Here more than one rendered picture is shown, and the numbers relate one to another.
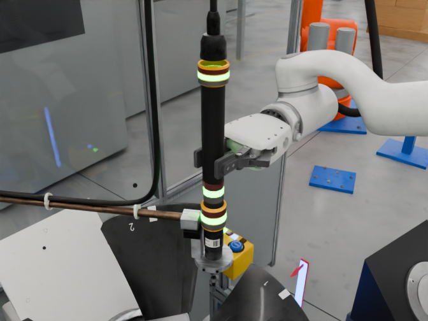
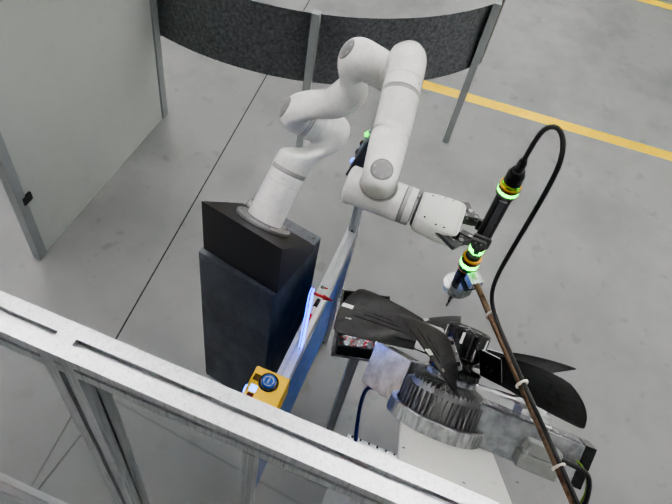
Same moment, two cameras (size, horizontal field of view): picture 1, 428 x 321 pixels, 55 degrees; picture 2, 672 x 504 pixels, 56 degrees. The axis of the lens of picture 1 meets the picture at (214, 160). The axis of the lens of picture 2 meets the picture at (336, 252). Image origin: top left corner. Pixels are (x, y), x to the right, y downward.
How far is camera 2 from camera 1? 1.58 m
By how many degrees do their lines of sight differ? 83
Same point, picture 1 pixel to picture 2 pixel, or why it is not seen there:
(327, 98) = not seen: hidden behind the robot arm
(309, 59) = (400, 155)
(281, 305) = (361, 306)
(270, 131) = (443, 200)
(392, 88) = (402, 118)
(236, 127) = (449, 221)
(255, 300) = (370, 322)
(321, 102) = not seen: hidden behind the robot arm
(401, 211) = not seen: outside the picture
